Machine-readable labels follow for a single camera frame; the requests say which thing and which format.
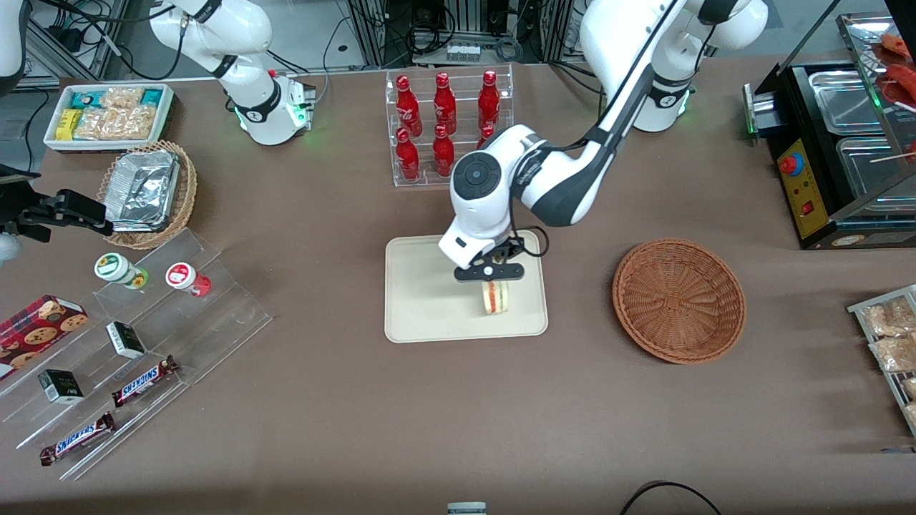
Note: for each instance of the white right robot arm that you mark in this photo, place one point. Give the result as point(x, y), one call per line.
point(250, 79)

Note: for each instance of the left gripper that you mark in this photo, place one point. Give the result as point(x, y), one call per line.
point(509, 251)

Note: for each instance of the grey device at table edge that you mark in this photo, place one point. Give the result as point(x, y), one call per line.
point(466, 508)

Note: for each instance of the red cola bottle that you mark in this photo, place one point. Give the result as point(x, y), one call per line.
point(443, 151)
point(407, 104)
point(486, 136)
point(489, 99)
point(444, 101)
point(408, 156)

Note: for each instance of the tray of wrapped snacks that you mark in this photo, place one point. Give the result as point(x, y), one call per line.
point(859, 309)

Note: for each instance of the tan wicker basket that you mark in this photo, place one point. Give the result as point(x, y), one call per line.
point(182, 207)

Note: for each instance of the green label yogurt cup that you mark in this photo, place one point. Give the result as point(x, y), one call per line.
point(114, 267)

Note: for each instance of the teal snack packet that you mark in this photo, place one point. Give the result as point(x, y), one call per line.
point(152, 96)
point(86, 99)

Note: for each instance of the aluminium foil container stack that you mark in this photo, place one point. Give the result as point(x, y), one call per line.
point(143, 189)

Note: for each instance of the beige plastic serving tray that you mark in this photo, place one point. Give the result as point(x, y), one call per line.
point(429, 293)

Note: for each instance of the white rectangular snack bin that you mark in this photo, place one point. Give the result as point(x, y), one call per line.
point(54, 139)

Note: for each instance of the brown round wicker basket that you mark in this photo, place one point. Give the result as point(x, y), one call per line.
point(678, 300)

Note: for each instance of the clear acrylic bottle rack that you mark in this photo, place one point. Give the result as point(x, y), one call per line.
point(429, 175)

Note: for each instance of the black food warmer cabinet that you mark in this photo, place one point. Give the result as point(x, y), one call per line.
point(816, 193)

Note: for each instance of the steel warmer pan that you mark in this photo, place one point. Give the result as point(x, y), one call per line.
point(844, 100)
point(876, 166)

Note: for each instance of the red round warmer knob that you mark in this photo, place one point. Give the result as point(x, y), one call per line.
point(791, 164)

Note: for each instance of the red sausages on shelf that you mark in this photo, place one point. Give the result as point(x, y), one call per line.
point(898, 71)

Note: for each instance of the triangle sandwich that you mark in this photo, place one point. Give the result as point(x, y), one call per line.
point(497, 297)

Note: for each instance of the Snickers chocolate bar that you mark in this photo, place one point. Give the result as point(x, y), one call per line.
point(143, 381)
point(77, 438)

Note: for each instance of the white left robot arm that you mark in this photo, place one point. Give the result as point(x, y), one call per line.
point(565, 179)

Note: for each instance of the round-ended left wrist camera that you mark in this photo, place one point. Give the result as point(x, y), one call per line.
point(490, 272)

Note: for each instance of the clear cracker snack pack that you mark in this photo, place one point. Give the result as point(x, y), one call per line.
point(123, 97)
point(114, 123)

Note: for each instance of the white power strip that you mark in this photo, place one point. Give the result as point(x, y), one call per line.
point(463, 51)

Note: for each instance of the red plaid cookie box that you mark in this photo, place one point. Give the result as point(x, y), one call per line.
point(36, 329)

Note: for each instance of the red label yogurt cup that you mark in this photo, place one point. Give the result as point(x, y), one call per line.
point(183, 276)

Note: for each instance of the clear fried snack pack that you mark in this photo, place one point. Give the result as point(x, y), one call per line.
point(894, 354)
point(910, 388)
point(887, 318)

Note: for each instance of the clear acrylic stepped stand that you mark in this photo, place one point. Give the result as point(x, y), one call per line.
point(215, 315)

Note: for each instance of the small black carton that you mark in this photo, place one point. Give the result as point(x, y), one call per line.
point(61, 386)
point(125, 340)

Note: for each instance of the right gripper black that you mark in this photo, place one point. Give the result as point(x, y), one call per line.
point(44, 212)

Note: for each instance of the yellow snack packet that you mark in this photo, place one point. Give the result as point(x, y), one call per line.
point(68, 123)

